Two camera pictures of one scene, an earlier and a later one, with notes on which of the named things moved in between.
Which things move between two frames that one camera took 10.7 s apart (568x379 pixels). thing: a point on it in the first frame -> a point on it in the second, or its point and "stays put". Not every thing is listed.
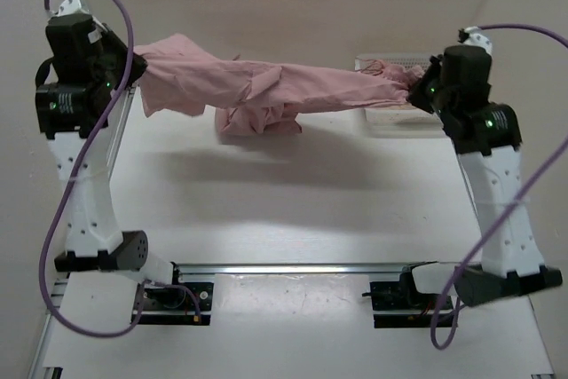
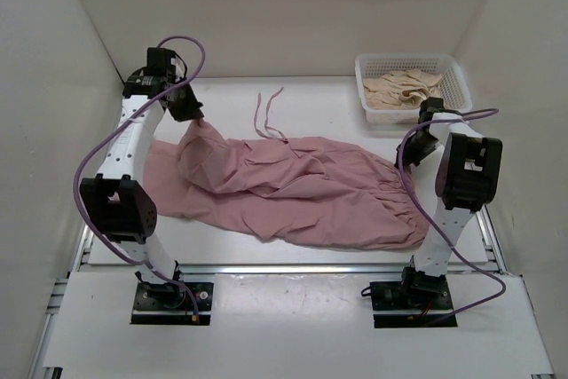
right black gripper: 415,96 -> 409,156
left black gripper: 110,39 -> 191,111
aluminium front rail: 287,269 stays put
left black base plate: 176,304 stays put
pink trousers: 257,98 -> 317,193
